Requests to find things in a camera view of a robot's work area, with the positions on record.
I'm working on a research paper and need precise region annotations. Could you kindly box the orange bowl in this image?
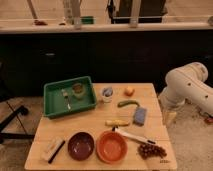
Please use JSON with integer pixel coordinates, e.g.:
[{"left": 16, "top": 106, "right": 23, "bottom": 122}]
[{"left": 96, "top": 131, "right": 127, "bottom": 164}]

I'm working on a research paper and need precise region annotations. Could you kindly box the white cup with blue item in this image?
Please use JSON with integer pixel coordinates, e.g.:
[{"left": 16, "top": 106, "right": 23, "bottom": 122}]
[{"left": 101, "top": 87, "right": 113, "bottom": 103}]

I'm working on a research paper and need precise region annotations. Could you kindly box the glass jar in tray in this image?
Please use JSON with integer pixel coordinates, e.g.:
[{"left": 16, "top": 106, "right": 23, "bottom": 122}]
[{"left": 72, "top": 83, "right": 85, "bottom": 99}]

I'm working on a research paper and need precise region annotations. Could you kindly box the bunch of purple grapes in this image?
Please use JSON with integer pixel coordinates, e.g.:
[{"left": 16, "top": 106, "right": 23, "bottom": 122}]
[{"left": 138, "top": 143, "right": 167, "bottom": 159}]

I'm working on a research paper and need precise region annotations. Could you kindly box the blue sponge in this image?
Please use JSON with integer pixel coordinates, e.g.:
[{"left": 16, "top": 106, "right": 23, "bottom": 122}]
[{"left": 133, "top": 107, "right": 147, "bottom": 126}]

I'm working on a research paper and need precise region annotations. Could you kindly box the orange fruit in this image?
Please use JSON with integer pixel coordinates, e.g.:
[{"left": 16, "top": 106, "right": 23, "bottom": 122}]
[{"left": 124, "top": 86, "right": 135, "bottom": 96}]

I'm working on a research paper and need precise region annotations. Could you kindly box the black chair base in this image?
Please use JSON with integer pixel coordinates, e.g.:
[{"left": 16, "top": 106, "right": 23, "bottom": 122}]
[{"left": 0, "top": 102, "right": 34, "bottom": 144}]

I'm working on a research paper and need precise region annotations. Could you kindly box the green cucumber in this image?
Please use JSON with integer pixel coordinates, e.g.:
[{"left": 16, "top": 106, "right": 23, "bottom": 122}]
[{"left": 117, "top": 100, "right": 140, "bottom": 107}]

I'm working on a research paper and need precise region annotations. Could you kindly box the purple bowl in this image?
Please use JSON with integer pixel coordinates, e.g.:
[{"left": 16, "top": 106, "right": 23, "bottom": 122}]
[{"left": 68, "top": 132, "right": 95, "bottom": 161}]

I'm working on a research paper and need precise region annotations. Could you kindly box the green plastic tray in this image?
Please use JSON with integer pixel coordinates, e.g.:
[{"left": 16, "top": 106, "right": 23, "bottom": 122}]
[{"left": 44, "top": 76, "right": 97, "bottom": 119}]

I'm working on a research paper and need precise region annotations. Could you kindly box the small utensil in tray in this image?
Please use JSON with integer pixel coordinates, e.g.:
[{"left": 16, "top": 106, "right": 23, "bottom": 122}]
[{"left": 61, "top": 89, "right": 71, "bottom": 110}]

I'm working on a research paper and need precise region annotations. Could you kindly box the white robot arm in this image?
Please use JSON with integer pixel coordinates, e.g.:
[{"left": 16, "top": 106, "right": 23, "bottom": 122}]
[{"left": 158, "top": 62, "right": 213, "bottom": 125}]

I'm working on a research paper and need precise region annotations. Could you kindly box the white handled knife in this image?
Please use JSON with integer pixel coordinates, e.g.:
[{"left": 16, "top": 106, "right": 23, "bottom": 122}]
[{"left": 112, "top": 127, "right": 156, "bottom": 144}]

